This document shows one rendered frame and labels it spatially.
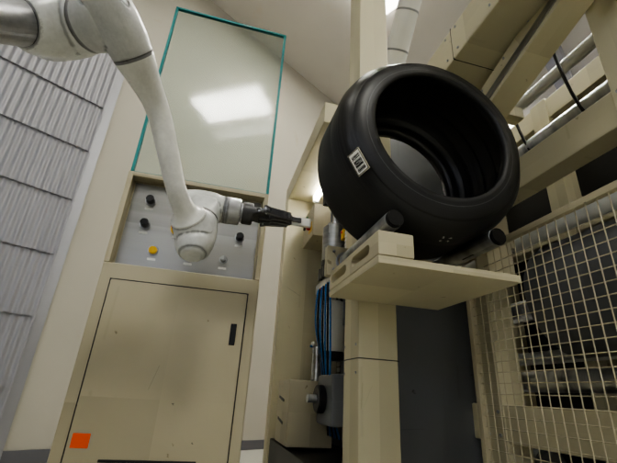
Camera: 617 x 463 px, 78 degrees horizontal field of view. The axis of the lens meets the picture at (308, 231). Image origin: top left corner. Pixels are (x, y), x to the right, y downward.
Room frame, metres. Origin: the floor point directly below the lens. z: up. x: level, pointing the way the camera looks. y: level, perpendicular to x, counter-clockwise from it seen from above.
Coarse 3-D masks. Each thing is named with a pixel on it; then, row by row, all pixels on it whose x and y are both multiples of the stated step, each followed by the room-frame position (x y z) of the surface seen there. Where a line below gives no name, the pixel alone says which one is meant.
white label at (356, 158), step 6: (354, 150) 0.77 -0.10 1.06; (348, 156) 0.79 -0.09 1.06; (354, 156) 0.78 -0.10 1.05; (360, 156) 0.77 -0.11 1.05; (354, 162) 0.79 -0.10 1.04; (360, 162) 0.78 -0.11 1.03; (366, 162) 0.77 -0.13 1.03; (354, 168) 0.80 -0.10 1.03; (360, 168) 0.79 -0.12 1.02; (366, 168) 0.77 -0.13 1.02; (360, 174) 0.79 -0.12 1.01
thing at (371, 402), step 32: (352, 0) 1.27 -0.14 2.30; (384, 0) 1.19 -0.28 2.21; (352, 32) 1.26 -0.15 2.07; (384, 32) 1.19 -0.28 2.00; (352, 64) 1.26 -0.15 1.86; (384, 64) 1.19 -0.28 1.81; (352, 320) 1.22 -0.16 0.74; (384, 320) 1.19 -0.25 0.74; (352, 352) 1.22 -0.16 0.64; (384, 352) 1.19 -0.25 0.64; (352, 384) 1.21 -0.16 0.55; (384, 384) 1.19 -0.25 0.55; (352, 416) 1.21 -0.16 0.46; (384, 416) 1.19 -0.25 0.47; (352, 448) 1.21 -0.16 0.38; (384, 448) 1.19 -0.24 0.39
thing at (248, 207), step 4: (244, 204) 1.12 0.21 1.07; (248, 204) 1.12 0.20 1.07; (252, 204) 1.13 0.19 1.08; (244, 208) 1.11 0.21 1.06; (248, 208) 1.12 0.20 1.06; (252, 208) 1.12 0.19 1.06; (256, 208) 1.12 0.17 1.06; (260, 208) 1.12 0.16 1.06; (244, 212) 1.12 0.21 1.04; (248, 212) 1.12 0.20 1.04; (252, 212) 1.12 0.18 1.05; (256, 212) 1.12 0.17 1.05; (260, 212) 1.12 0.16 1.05; (244, 216) 1.12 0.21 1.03; (248, 216) 1.12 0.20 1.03; (252, 216) 1.13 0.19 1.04; (256, 216) 1.15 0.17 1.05; (260, 216) 1.14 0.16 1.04; (264, 216) 1.14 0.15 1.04; (268, 216) 1.15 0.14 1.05; (244, 220) 1.14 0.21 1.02; (248, 220) 1.14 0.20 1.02; (252, 220) 1.19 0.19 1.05; (256, 220) 1.18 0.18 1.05; (248, 224) 1.16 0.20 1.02
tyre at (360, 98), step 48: (384, 96) 0.96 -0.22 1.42; (432, 96) 0.95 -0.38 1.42; (480, 96) 0.85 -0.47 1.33; (336, 144) 0.82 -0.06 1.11; (432, 144) 1.11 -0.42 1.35; (480, 144) 1.00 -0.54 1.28; (336, 192) 0.91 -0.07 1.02; (384, 192) 0.80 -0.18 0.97; (432, 192) 0.80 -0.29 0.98; (480, 192) 1.07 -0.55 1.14; (432, 240) 0.89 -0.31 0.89
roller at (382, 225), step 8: (384, 216) 0.80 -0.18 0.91; (392, 216) 0.79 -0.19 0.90; (400, 216) 0.80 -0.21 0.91; (376, 224) 0.84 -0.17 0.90; (384, 224) 0.81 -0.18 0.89; (392, 224) 0.80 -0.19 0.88; (400, 224) 0.80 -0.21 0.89; (368, 232) 0.89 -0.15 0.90; (360, 240) 0.95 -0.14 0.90; (352, 248) 1.01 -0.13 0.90; (344, 256) 1.07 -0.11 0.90
